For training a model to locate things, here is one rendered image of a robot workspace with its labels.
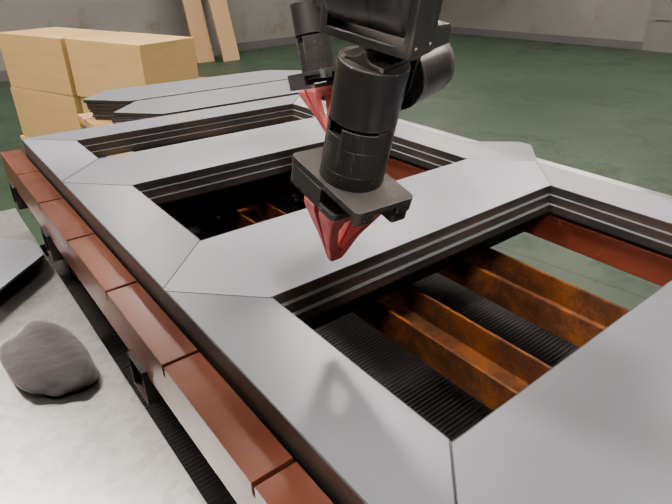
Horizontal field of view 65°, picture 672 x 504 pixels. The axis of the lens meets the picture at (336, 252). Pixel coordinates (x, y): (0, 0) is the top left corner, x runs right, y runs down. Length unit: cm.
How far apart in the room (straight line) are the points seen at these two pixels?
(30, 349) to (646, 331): 78
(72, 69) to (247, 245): 303
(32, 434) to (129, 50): 267
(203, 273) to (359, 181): 29
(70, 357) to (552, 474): 63
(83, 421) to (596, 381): 59
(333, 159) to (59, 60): 334
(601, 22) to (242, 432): 1020
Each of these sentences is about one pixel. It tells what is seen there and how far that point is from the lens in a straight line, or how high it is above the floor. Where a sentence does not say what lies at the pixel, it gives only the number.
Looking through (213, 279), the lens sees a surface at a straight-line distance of 65.
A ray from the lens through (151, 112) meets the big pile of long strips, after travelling 151.
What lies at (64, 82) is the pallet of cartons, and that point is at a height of 57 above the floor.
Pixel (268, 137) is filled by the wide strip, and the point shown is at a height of 86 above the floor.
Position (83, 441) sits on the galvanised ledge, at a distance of 75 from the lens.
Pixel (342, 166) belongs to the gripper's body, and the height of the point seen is 104.
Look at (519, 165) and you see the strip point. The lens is 107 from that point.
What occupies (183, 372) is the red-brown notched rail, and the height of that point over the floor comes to 83.
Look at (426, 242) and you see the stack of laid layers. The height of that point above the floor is 84.
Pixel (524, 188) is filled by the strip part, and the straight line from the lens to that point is 96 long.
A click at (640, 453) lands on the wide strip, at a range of 50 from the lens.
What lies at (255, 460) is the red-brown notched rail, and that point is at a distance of 48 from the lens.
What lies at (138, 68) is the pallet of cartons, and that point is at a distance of 323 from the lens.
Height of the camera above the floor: 119
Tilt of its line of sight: 28 degrees down
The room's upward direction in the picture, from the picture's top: straight up
